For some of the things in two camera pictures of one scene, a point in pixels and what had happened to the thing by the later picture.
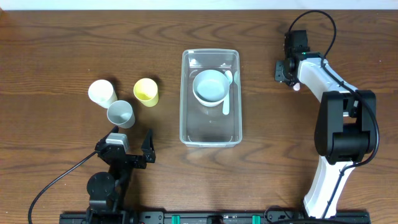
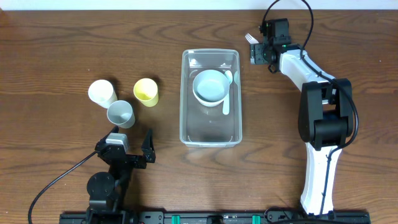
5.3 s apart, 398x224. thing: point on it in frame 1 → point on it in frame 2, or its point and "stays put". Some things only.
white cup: [102, 93] stays put
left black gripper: [130, 159] stays put
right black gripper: [279, 72] → [257, 53]
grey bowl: [211, 85] stays put
